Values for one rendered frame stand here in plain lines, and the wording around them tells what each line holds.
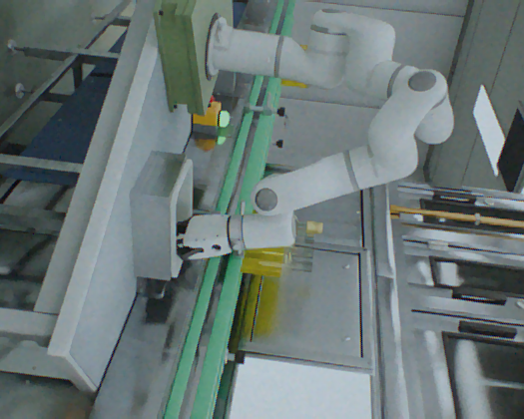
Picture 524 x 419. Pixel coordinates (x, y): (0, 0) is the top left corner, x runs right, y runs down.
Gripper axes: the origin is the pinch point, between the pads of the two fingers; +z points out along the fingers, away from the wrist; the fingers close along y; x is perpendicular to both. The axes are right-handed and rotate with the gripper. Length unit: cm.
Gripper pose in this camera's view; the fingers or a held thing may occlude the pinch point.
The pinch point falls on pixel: (165, 237)
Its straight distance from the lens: 138.7
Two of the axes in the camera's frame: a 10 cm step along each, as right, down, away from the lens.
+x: -2.0, -7.9, -5.8
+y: 1.2, -6.1, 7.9
